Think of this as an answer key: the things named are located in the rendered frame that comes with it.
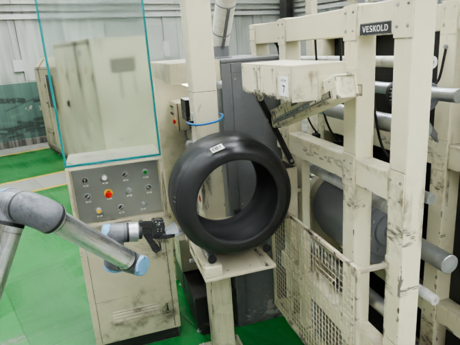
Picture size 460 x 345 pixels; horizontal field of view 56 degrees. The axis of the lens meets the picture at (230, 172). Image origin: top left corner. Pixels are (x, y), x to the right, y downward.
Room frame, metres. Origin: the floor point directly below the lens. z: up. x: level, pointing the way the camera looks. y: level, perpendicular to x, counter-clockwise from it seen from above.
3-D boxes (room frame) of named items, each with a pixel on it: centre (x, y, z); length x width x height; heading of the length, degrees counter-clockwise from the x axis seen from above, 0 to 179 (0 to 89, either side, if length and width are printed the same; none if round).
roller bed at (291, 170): (2.38, -0.28, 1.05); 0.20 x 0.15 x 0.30; 16
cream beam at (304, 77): (2.02, -0.29, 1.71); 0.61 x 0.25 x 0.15; 16
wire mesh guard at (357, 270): (1.93, -0.35, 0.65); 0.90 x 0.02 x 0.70; 16
